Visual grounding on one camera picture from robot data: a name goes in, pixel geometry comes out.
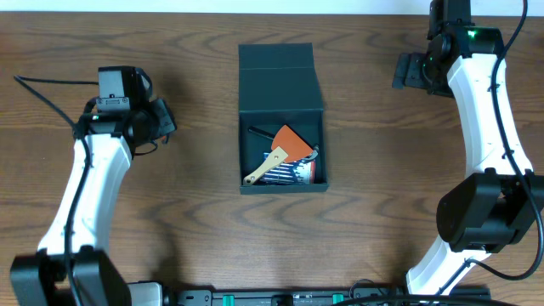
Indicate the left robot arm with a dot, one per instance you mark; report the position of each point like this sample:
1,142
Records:
71,265

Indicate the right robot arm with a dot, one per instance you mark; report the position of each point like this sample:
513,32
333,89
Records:
501,197

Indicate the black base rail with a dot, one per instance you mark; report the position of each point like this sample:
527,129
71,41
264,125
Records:
276,298

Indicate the orange scraper wooden handle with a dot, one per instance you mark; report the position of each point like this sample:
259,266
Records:
286,147

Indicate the blue screwdriver set package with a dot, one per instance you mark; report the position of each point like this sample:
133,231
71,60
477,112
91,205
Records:
297,172

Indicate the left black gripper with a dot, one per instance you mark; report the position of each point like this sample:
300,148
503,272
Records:
166,117

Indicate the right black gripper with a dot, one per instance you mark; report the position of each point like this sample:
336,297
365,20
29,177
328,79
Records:
408,73

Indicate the black gift box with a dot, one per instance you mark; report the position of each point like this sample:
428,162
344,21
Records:
278,86

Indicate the small claw hammer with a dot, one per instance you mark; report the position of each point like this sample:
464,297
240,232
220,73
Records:
270,136

